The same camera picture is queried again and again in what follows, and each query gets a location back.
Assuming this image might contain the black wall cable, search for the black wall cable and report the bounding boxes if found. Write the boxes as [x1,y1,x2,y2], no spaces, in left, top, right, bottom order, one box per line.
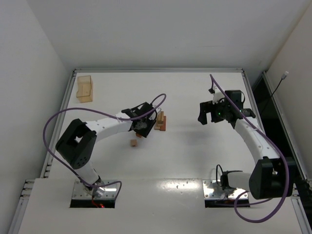
[254,71,290,119]

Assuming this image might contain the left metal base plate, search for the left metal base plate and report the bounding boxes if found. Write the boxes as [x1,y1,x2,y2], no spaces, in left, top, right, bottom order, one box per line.
[72,180,117,200]

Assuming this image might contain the pale wooden cube block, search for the pale wooden cube block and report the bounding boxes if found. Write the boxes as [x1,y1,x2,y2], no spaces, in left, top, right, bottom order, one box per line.
[130,139,137,147]

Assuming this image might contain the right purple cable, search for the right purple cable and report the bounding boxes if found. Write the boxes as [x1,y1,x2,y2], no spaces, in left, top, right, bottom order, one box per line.
[209,74,290,224]

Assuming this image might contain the long reddish wood block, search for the long reddish wood block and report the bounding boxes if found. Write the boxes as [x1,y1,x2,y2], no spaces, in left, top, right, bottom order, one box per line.
[160,116,166,132]

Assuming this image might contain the metal base plate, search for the metal base plate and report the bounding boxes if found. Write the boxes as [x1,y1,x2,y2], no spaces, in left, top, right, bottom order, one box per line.
[202,179,245,201]
[72,180,117,200]

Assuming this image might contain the transparent orange plastic box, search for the transparent orange plastic box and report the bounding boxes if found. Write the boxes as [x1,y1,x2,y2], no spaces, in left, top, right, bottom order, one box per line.
[76,75,93,103]

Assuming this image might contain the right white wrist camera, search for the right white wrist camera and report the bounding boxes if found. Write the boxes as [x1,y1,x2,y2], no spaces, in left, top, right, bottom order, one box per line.
[209,85,224,104]

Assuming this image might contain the grooved light wood block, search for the grooved light wood block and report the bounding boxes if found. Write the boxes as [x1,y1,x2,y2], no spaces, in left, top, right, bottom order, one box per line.
[157,111,164,124]

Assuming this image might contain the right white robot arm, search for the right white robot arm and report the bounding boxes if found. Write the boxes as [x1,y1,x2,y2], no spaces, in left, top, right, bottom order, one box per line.
[197,86,296,199]

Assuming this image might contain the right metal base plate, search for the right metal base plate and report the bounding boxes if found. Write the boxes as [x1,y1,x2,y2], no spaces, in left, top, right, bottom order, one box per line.
[202,179,245,201]

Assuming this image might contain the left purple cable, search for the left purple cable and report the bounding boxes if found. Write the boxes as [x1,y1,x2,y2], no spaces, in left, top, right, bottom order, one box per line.
[43,93,167,195]

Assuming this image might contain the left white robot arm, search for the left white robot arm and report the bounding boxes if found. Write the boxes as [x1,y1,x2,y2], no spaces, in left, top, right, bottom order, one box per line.
[56,102,161,191]

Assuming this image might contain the purple cable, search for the purple cable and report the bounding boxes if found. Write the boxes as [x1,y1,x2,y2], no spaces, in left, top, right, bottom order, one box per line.
[43,93,167,195]
[209,74,290,224]

